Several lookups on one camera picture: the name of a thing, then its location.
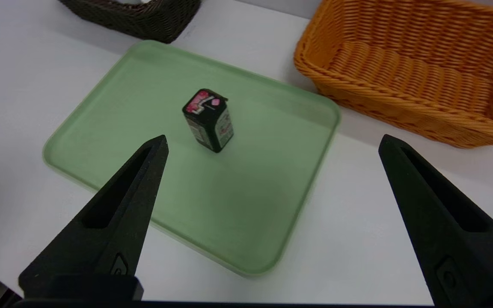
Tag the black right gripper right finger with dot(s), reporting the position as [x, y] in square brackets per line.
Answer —
[456, 239]

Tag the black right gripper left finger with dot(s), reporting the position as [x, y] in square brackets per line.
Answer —
[109, 222]

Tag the black drink carton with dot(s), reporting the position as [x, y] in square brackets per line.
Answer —
[210, 122]

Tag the orange wicker basket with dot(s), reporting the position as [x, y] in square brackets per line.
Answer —
[400, 68]

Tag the dark brown wicker basket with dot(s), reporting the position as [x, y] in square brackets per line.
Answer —
[144, 17]

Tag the light green plastic tray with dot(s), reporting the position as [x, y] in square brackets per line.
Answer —
[238, 205]

